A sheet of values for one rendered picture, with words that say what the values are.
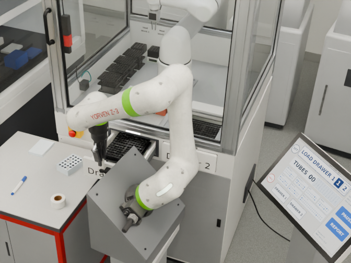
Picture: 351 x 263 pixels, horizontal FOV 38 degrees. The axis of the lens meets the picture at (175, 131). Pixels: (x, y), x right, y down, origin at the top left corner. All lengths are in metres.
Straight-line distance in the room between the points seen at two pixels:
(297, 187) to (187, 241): 1.00
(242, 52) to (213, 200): 0.88
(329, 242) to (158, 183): 0.70
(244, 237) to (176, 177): 1.47
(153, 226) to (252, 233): 1.36
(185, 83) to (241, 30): 0.39
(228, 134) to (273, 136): 1.94
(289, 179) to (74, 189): 1.06
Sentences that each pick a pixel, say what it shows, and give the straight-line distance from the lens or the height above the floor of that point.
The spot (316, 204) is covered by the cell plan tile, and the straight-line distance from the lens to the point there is 2.16.
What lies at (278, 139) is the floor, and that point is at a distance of 4.34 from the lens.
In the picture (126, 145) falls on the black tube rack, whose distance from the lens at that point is 2.62.
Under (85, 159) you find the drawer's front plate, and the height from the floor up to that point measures 0.92.
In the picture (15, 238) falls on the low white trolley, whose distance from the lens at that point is 2.67.
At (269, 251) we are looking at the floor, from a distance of 3.38.
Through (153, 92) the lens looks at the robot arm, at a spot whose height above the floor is 1.54.
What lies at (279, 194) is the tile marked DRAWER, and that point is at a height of 1.00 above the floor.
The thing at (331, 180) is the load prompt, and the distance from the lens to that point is 2.16.
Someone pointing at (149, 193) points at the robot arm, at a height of 1.09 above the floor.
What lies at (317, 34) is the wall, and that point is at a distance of 5.60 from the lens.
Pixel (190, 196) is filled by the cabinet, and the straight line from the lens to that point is 2.77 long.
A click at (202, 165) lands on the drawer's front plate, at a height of 0.85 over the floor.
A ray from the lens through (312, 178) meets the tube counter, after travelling 2.20.
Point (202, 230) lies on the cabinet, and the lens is 2.91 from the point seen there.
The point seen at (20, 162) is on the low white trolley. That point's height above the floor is 0.76.
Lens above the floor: 2.47
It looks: 35 degrees down
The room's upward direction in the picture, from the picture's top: 3 degrees clockwise
